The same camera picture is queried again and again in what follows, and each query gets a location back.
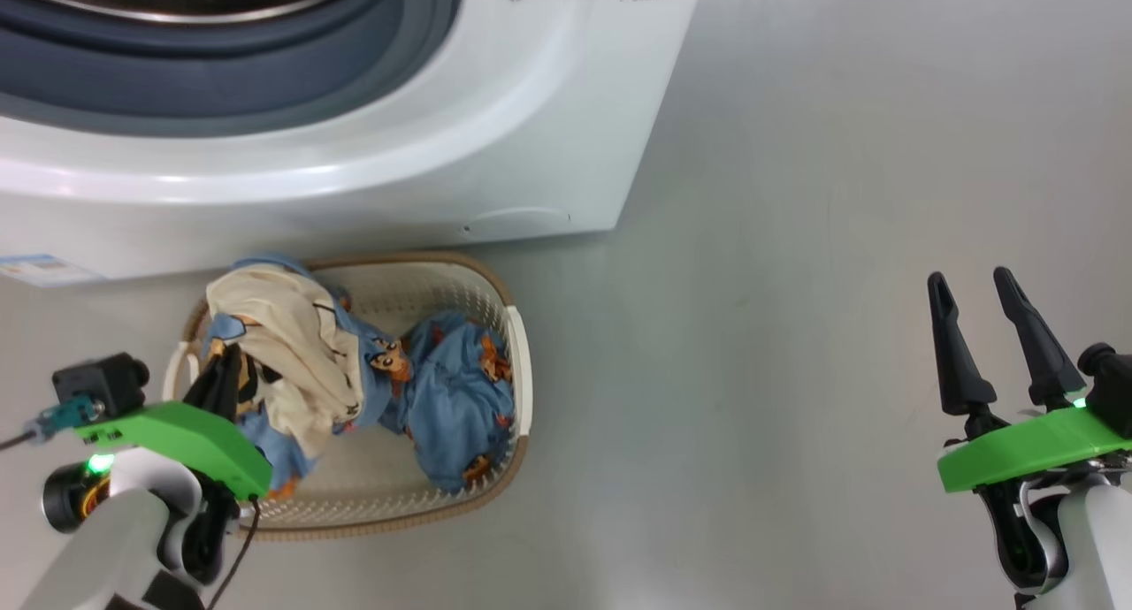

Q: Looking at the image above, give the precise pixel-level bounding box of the blue energy label sticker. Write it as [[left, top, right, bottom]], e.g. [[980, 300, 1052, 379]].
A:
[[0, 254, 107, 289]]

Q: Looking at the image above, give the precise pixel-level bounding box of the grey rubber door gasket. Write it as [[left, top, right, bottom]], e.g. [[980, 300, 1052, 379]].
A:
[[0, 0, 465, 138]]

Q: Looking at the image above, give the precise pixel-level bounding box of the cream perforated laundry basket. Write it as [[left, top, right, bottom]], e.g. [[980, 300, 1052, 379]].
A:
[[162, 252, 533, 540]]

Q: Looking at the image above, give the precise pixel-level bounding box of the round white filter cover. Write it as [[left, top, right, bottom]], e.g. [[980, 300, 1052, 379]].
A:
[[464, 206, 574, 238]]

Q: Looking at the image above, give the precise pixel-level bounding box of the blue and cream cartoon garment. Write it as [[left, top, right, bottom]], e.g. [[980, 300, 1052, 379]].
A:
[[202, 255, 417, 503]]

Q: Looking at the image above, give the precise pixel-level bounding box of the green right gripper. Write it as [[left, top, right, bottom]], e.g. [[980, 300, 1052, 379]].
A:
[[927, 267, 1132, 593]]

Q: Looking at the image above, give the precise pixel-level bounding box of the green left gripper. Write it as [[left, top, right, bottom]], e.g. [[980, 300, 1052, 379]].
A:
[[73, 343, 273, 586]]

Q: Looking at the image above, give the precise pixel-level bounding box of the blue cartoon print garment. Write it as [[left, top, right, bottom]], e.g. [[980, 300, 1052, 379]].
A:
[[394, 311, 516, 494]]

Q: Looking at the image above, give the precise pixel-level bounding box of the white front-load washing machine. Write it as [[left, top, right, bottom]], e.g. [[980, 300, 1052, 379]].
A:
[[0, 0, 707, 284]]

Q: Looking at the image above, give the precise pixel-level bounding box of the left camera cable teal plug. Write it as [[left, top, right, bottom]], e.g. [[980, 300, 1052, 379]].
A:
[[0, 396, 105, 452]]

